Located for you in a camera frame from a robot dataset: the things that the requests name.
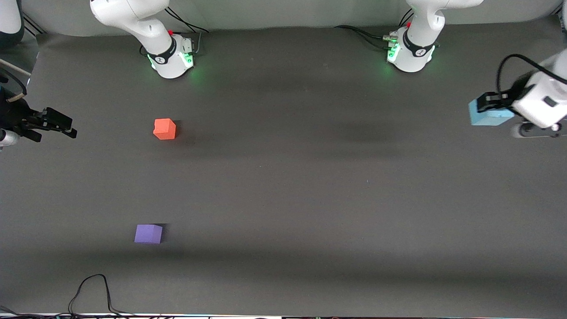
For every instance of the purple foam block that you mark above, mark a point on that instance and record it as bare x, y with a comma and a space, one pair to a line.
148, 234

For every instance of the orange foam block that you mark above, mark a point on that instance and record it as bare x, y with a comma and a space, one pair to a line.
164, 129

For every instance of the metal frame rail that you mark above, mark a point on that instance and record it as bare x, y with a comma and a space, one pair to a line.
559, 11
33, 24

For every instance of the beige rod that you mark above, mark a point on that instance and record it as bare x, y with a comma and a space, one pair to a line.
15, 67

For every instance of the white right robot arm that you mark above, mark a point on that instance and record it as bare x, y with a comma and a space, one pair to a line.
133, 17

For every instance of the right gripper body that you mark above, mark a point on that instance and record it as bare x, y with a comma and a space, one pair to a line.
13, 116

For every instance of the dark grey table mat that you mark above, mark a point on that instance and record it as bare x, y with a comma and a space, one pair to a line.
310, 199

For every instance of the light blue foam block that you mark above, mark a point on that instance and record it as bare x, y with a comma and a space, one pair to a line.
487, 118

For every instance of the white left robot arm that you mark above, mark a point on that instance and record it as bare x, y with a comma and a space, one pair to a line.
421, 40

